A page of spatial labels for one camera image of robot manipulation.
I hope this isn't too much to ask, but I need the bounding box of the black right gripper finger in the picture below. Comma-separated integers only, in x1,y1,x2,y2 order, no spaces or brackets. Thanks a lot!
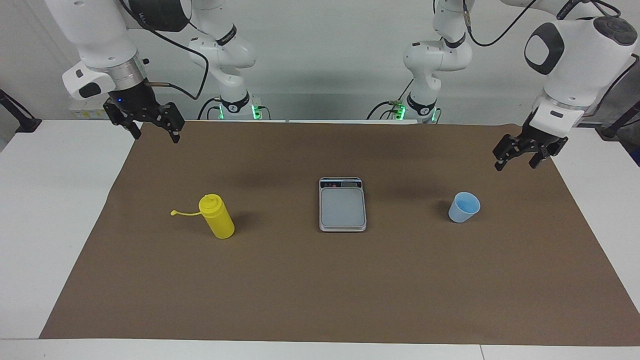
152,102,186,144
103,99,142,140

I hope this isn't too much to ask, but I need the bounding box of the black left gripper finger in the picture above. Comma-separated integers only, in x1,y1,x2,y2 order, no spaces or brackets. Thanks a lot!
529,136,569,169
492,134,526,172

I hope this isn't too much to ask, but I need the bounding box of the light blue plastic cup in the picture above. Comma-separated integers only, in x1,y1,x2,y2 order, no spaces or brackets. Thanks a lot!
448,191,481,224

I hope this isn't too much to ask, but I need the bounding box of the yellow squeeze bottle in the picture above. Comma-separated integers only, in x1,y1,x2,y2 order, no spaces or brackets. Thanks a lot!
170,193,236,240

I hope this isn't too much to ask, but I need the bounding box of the silver digital kitchen scale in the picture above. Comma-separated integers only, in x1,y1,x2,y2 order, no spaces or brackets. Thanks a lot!
318,176,367,233

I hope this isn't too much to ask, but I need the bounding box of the black stand foot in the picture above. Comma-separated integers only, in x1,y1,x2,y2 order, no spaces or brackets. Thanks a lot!
595,100,640,140
0,89,42,134

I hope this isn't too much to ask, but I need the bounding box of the brown table mat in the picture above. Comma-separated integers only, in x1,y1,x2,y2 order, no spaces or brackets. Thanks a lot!
39,120,640,347

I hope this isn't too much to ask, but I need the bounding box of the black base cable bundle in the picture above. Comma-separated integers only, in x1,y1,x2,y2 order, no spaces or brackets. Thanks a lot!
366,80,416,121
197,97,223,121

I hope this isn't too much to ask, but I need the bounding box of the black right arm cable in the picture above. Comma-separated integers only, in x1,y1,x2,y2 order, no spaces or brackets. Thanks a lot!
119,0,211,101

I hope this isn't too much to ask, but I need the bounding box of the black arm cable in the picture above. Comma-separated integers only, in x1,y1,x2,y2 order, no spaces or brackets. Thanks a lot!
119,0,211,101
462,0,640,123

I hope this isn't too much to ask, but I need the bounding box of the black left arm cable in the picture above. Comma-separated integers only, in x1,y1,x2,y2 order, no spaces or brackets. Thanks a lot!
462,0,640,123

